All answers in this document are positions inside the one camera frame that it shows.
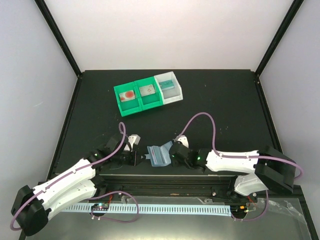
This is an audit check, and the left green bin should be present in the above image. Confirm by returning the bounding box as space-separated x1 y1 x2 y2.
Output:
113 81 143 117

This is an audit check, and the green bin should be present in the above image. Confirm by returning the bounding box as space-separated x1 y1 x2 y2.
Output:
134 76 164 111
113 81 143 117

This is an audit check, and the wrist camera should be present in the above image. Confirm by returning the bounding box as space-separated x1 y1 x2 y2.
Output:
173 135 189 148
123 134 141 152

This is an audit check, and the light blue slotted cable duct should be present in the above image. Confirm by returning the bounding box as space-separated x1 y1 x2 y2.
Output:
63 202 231 217

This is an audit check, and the black frame post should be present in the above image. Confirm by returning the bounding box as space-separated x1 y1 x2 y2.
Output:
34 0 82 77
255 0 304 77

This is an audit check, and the right controller board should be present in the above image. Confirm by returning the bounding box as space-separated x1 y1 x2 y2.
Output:
230 205 257 214

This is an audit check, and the left controller board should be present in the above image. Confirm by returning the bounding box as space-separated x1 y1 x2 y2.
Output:
91 203 109 211

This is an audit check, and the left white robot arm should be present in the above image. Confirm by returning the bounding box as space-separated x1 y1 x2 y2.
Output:
11 134 142 237

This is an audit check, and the controller board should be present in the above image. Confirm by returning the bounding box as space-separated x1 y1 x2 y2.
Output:
230 205 257 214
91 203 109 211

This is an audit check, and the blue card holder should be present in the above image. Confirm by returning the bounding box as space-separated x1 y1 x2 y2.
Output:
145 141 173 167

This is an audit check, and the right black frame post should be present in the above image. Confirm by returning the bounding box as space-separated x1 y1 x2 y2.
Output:
255 0 304 77

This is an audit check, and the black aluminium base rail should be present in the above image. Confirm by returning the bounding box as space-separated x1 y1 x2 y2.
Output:
94 173 258 201

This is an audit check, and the white translucent bin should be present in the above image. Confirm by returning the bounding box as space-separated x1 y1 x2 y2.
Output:
154 71 183 105

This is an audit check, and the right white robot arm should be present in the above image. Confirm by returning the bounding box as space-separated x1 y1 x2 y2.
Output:
169 141 298 202

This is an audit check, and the middle green bin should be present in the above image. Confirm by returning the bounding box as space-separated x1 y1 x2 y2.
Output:
134 76 164 111

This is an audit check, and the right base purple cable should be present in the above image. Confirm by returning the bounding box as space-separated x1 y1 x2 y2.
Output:
230 189 270 223

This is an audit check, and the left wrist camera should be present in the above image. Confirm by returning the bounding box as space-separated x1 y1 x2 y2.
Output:
123 134 141 152

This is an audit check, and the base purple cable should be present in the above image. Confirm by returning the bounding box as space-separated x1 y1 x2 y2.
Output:
230 189 270 223
89 190 140 223

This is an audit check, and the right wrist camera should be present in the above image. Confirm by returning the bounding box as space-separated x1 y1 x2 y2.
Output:
173 135 189 148

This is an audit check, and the left black frame post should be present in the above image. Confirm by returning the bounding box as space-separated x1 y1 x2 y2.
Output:
34 0 82 77

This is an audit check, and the teal VIP card stack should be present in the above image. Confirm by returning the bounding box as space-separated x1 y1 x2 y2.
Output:
159 79 175 91

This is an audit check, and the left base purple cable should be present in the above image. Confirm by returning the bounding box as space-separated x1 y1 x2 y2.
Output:
89 190 140 223

